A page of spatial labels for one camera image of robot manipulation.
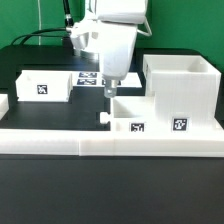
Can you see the white marker sheet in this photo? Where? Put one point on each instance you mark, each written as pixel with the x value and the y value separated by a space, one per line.
pixel 94 79

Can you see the white L-shaped border frame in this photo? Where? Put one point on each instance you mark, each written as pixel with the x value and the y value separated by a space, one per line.
pixel 198 143

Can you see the white drawer cabinet box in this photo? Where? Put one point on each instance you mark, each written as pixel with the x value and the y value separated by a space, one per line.
pixel 185 89

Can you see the white rear drawer tray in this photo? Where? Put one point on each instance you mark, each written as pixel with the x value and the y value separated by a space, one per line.
pixel 44 86

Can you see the white drawer tray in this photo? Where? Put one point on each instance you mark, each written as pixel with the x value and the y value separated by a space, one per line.
pixel 129 114
pixel 44 86

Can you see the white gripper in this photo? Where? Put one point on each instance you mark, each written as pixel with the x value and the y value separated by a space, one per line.
pixel 114 42

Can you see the white front drawer tray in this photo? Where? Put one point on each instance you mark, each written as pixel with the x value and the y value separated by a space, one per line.
pixel 129 114

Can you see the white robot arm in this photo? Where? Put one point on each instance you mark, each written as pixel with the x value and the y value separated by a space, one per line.
pixel 130 11

